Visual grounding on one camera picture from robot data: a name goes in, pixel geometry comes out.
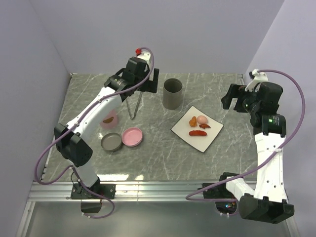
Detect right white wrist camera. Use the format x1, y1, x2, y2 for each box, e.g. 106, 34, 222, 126
245, 69, 268, 92

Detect brown chicken wing piece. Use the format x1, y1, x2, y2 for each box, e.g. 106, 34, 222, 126
199, 123, 211, 129

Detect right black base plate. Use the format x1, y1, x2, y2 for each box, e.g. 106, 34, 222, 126
203, 184, 235, 199

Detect pink cup container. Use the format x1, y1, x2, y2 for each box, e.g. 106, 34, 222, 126
99, 110, 118, 129

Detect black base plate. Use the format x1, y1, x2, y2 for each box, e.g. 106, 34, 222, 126
70, 183, 116, 199
203, 184, 235, 199

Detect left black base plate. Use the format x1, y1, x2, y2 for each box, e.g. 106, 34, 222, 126
70, 183, 116, 199

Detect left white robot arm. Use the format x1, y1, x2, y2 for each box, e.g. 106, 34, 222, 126
54, 51, 159, 198

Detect pink boiled egg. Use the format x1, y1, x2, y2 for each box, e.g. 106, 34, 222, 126
197, 115, 208, 124

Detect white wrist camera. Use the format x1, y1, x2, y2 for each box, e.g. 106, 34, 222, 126
245, 69, 268, 92
135, 48, 152, 66

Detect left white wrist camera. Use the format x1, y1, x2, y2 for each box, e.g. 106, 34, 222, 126
135, 48, 152, 66

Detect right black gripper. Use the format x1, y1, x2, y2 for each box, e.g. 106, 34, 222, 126
221, 83, 261, 114

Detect white square plate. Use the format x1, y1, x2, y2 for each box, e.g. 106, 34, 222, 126
171, 106, 224, 153

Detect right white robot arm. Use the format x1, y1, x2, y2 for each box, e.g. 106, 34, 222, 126
218, 82, 294, 224

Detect tall grey cylinder container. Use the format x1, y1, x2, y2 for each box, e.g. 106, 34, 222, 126
162, 78, 183, 110

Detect orange fried nugget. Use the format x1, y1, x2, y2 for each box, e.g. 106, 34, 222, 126
189, 116, 197, 127

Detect metal food tongs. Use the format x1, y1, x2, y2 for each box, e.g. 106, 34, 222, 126
125, 90, 143, 121

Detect aluminium frame rail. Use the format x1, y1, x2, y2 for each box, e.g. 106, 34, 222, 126
28, 180, 204, 202

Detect pink round lid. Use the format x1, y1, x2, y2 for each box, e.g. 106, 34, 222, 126
122, 127, 143, 147

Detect red sausage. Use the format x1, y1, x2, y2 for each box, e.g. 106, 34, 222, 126
189, 130, 207, 137

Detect grey round lid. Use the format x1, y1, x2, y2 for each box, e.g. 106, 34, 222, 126
100, 132, 122, 152

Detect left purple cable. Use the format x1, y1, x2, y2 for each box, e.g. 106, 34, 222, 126
33, 46, 155, 220

